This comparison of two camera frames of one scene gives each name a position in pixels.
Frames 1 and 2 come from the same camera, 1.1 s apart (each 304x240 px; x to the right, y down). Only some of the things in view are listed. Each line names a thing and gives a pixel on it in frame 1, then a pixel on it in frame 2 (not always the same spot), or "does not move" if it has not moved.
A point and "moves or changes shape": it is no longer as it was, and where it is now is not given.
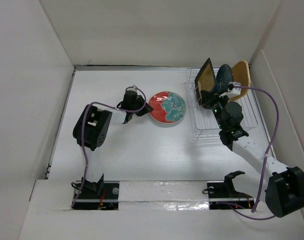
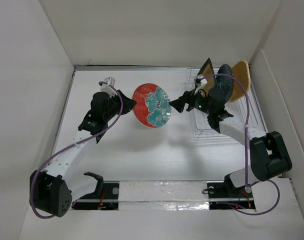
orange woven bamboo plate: [241, 74] does not move
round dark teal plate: [224, 77] does not move
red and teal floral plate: [168, 107] moves or changes shape
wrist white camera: [235, 91] → [203, 81]
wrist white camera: [132, 89] → [107, 87]
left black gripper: [147, 109] → [128, 104]
